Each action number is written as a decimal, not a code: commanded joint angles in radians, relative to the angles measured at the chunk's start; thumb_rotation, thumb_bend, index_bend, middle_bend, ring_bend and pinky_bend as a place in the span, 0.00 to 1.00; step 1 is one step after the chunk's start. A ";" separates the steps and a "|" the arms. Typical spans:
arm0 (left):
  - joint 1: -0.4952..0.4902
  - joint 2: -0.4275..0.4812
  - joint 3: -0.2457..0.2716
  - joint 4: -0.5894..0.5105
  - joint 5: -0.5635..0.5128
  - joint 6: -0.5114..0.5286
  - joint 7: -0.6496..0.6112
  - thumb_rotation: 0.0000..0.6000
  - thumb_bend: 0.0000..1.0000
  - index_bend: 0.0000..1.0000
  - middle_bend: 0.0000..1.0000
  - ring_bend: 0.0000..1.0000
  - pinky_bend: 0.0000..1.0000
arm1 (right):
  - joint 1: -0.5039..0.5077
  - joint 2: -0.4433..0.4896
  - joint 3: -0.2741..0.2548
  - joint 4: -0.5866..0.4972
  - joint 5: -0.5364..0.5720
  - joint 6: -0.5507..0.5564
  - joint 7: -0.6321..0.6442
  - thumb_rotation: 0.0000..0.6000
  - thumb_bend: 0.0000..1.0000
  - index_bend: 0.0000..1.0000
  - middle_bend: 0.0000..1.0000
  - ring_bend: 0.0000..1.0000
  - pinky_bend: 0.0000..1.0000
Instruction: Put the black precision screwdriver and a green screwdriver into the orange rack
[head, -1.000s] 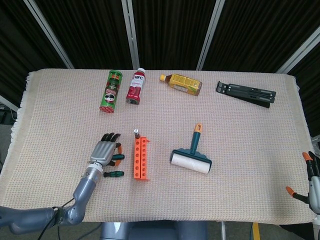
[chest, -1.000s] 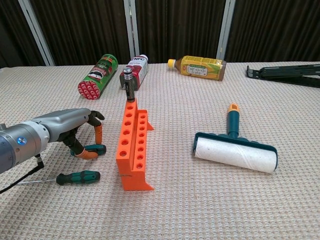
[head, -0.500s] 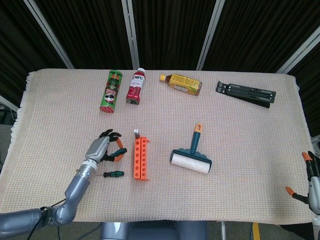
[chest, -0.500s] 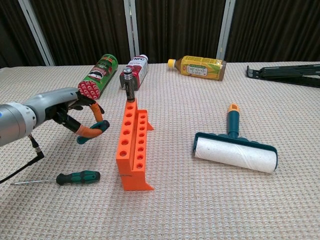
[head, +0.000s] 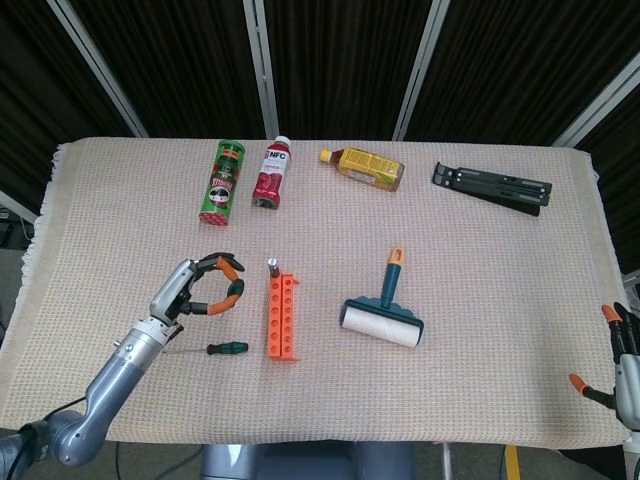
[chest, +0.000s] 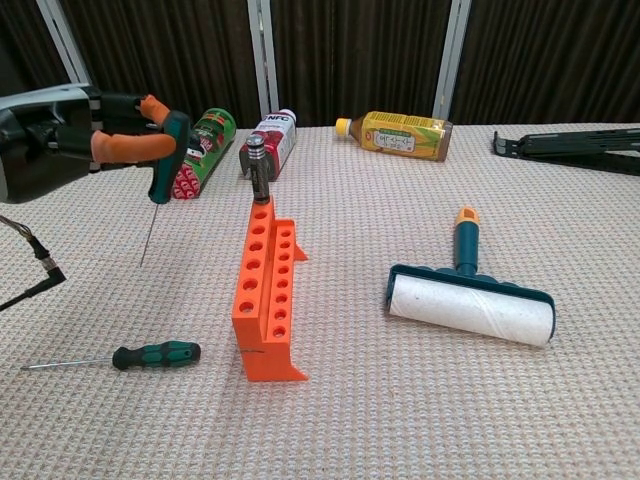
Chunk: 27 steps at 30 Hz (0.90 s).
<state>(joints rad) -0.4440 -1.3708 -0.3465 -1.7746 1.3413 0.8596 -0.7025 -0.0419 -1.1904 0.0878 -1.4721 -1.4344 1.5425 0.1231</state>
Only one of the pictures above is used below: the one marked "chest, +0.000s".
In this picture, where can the green Pringles can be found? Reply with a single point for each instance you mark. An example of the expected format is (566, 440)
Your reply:
(210, 140)

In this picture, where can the green and black screwdriver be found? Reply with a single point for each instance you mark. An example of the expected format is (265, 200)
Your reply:
(160, 354)

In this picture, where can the slim teal screwdriver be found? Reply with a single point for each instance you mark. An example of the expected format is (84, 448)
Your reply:
(170, 170)

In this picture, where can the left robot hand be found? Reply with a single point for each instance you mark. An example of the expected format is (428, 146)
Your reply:
(50, 145)

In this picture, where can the teal lint roller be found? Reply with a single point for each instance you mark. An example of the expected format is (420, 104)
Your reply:
(465, 305)

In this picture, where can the grey metal precision screwdriver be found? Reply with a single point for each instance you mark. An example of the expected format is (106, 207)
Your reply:
(260, 185)

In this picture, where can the black folding stand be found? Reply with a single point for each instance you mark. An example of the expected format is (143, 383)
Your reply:
(575, 145)

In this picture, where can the red NFC juice bottle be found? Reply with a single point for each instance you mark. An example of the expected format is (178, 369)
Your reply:
(280, 140)

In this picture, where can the yellow tea bottle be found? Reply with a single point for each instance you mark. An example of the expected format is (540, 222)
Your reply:
(400, 135)

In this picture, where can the orange screwdriver rack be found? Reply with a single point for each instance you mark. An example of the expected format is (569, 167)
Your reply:
(252, 285)

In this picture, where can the beige woven tablecloth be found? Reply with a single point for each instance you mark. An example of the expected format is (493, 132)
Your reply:
(400, 425)

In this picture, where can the grey metal partition post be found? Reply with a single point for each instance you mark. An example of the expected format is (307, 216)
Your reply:
(62, 40)
(452, 50)
(262, 50)

